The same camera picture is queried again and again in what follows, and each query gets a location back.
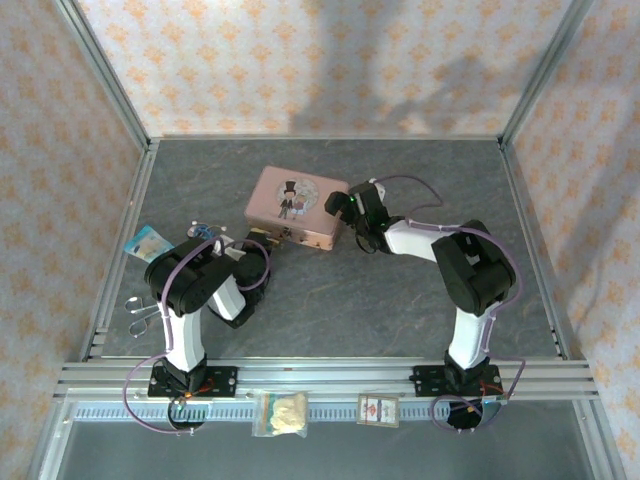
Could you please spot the pink tin box with cartoon couple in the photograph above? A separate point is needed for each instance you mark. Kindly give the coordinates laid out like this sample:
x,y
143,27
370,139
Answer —
x,y
295,200

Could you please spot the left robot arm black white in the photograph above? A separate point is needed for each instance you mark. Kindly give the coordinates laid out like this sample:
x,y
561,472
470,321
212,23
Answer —
x,y
182,335

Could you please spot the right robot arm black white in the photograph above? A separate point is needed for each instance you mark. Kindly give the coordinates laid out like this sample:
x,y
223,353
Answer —
x,y
470,335

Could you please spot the blue printed packet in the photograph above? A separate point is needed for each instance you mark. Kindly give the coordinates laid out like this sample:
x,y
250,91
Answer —
x,y
145,246

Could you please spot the silver metal scissors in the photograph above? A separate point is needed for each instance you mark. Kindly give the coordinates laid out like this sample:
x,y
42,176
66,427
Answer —
x,y
145,312

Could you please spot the clear plastic bag pale contents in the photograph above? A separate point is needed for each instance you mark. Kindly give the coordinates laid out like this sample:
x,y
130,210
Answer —
x,y
285,410

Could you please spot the small printed card box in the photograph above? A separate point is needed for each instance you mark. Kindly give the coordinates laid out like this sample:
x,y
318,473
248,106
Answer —
x,y
378,410

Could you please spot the small green circuit board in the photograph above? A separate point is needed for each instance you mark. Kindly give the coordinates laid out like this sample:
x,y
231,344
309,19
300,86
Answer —
x,y
492,401

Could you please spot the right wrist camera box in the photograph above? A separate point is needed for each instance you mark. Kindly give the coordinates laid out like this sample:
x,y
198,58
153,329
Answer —
x,y
377,190

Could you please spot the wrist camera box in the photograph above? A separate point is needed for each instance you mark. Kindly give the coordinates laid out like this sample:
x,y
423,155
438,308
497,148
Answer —
x,y
229,247
377,190

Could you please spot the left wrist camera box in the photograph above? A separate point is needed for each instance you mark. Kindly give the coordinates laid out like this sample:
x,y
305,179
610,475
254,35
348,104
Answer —
x,y
229,247

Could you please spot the aluminium rail along wallpaper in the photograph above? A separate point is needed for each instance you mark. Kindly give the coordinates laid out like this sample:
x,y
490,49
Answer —
x,y
325,137

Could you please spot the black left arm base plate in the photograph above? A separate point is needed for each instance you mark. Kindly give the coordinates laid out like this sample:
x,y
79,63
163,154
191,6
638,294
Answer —
x,y
225,380

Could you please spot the long aluminium mounting rail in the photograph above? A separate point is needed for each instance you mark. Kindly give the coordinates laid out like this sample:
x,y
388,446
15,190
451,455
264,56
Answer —
x,y
325,375

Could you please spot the aluminium side rail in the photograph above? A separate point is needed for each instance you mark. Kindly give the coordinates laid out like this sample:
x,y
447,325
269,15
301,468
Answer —
x,y
115,260
532,250

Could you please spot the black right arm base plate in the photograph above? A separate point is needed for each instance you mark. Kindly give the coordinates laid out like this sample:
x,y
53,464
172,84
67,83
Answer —
x,y
425,380

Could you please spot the short aluminium frame post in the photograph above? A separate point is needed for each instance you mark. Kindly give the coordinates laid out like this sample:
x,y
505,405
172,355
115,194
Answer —
x,y
600,440
50,440

